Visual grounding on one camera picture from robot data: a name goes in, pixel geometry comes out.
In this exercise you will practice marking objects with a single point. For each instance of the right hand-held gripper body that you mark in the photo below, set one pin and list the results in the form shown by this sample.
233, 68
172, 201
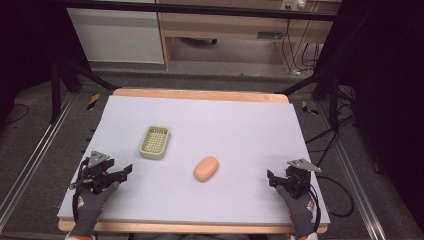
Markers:
298, 181

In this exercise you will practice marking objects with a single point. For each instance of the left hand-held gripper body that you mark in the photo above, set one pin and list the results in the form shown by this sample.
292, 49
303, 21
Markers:
96, 173

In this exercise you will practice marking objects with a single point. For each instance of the pale green soap dish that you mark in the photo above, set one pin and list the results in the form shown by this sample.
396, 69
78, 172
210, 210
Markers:
155, 142

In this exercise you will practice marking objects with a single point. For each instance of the orange soap bar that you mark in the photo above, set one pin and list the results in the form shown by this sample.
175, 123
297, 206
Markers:
206, 169

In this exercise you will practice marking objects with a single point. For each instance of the person's right hand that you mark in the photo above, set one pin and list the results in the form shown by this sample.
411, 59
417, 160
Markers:
301, 213

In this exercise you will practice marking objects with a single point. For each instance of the person's left hand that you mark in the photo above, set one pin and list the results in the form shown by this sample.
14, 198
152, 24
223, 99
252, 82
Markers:
88, 208

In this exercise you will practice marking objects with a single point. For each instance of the white foam mat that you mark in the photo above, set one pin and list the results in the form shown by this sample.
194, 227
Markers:
233, 133

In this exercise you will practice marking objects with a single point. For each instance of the yellow black striped tape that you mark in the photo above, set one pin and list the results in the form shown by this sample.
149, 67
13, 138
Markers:
93, 101
309, 108

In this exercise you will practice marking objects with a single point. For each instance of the black metal stand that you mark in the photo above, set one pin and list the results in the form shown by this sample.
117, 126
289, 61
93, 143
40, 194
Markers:
333, 100
56, 90

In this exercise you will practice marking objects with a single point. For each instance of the wooden table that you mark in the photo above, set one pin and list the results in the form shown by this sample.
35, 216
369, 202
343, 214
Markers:
200, 95

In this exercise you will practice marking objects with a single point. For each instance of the black curtain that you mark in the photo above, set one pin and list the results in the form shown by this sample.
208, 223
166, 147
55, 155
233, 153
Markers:
26, 40
386, 83

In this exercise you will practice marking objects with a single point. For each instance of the white cabinet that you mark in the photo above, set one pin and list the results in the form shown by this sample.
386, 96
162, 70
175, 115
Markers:
116, 36

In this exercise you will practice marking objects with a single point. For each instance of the wooden desk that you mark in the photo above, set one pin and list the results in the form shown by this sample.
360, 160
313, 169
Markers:
226, 23

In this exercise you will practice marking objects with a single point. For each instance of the white power strip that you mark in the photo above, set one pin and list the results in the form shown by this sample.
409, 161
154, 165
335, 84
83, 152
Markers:
293, 4

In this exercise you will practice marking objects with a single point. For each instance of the black metal crossbar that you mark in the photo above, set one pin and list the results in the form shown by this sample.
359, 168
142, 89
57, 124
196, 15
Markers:
200, 10

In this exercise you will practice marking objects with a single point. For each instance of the aluminium floor rail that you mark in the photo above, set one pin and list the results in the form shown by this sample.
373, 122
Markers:
353, 180
36, 150

